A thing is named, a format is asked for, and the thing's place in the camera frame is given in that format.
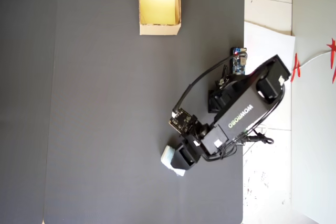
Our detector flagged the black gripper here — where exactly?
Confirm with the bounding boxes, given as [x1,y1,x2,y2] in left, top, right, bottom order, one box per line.
[170,123,211,170]

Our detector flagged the white paper sheet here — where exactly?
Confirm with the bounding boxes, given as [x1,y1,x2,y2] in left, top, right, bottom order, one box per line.
[243,21,297,130]

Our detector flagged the white and blue round block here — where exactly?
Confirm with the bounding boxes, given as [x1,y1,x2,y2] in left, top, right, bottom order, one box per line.
[160,144,186,177]

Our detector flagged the brown cardboard box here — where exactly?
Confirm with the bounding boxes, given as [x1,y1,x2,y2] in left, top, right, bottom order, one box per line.
[138,0,182,36]

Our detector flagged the red paper cutout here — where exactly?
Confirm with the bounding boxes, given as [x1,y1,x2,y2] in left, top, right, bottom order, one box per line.
[326,39,336,84]

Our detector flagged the blue controller board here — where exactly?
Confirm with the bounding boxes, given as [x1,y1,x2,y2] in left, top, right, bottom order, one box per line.
[230,47,249,76]

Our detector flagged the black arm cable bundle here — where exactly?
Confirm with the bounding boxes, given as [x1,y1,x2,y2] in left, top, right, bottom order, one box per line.
[203,87,286,162]

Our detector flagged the black camera cable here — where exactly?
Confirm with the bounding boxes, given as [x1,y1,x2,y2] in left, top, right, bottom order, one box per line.
[172,54,237,116]

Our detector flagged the dark grey textured mat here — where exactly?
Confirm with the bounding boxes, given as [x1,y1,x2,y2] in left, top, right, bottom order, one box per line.
[43,0,245,224]
[0,0,58,224]

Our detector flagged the white string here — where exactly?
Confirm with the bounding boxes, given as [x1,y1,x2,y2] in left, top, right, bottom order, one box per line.
[299,50,329,69]

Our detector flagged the black camera circuit board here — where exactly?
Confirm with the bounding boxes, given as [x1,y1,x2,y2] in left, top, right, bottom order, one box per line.
[169,108,198,134]

